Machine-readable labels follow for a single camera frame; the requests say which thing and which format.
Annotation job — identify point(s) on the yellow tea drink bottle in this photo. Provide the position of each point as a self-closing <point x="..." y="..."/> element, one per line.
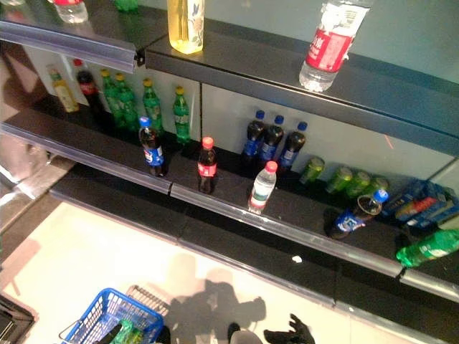
<point x="186" y="28"/>

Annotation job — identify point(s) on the blue plastic shopping basket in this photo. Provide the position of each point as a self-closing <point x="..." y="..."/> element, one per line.
<point x="104" y="294"/>

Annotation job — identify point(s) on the clear water bottle red label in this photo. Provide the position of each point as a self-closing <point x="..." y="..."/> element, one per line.
<point x="71" y="10"/>

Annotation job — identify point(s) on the silver robot right leg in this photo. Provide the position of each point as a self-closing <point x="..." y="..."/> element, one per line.
<point x="247" y="338"/>

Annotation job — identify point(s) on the green plastic bottle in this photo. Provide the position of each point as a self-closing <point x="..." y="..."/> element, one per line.
<point x="125" y="4"/>

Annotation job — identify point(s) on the large water bottle red label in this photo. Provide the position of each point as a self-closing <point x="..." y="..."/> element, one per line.
<point x="328" y="50"/>

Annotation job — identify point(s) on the silver black robot right hand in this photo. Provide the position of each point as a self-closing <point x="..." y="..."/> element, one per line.
<point x="299" y="337"/>

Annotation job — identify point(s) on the water bottle green red label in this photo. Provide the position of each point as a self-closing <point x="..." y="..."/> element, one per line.
<point x="263" y="190"/>

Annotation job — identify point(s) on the white paper scrap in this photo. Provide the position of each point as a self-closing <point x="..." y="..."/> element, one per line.
<point x="296" y="259"/>

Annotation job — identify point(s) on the black shelf base plinth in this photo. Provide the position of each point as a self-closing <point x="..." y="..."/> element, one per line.
<point x="215" y="229"/>

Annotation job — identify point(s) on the black low display shelf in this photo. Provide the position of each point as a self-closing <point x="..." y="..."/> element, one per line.
<point x="14" y="322"/>

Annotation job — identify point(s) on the Coca-Cola bottle red label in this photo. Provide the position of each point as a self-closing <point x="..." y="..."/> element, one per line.
<point x="207" y="168"/>
<point x="89" y="93"/>

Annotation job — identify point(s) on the small yellow tea bottle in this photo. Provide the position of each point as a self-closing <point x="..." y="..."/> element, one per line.
<point x="64" y="96"/>

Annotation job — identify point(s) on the black shelf board clear rail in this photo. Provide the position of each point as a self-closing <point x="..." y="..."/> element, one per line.
<point x="71" y="132"/>
<point x="437" y="276"/>
<point x="233" y="193"/>
<point x="107" y="25"/>

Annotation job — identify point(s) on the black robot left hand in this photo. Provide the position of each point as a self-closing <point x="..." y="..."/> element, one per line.
<point x="109" y="337"/>

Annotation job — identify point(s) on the black shelf board dark edge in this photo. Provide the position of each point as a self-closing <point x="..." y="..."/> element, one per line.
<point x="251" y="71"/>

